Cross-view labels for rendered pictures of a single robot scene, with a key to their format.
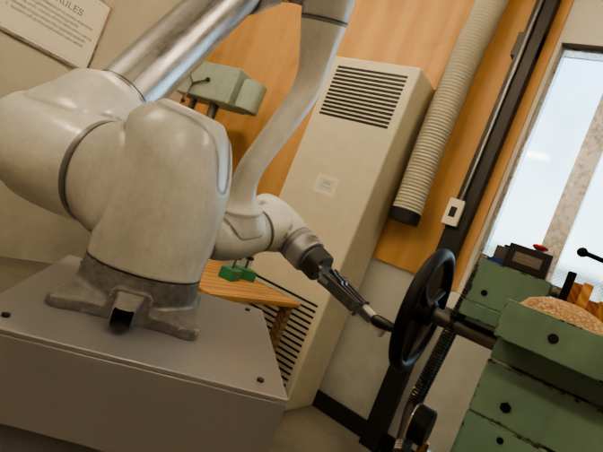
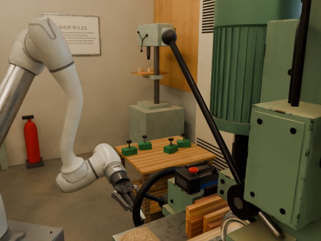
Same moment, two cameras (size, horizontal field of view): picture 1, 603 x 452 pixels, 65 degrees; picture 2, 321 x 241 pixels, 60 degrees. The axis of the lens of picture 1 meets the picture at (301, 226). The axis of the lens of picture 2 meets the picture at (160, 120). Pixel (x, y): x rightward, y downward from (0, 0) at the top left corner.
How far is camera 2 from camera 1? 91 cm
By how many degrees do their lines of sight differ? 32
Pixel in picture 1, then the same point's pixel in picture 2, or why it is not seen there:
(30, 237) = (109, 138)
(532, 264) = (183, 184)
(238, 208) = (65, 169)
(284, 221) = (100, 162)
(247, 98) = not seen: hidden behind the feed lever
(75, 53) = (91, 48)
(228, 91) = (155, 38)
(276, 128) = (65, 127)
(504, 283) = (177, 196)
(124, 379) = not seen: outside the picture
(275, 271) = (206, 135)
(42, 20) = (71, 41)
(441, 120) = not seen: hidden behind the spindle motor
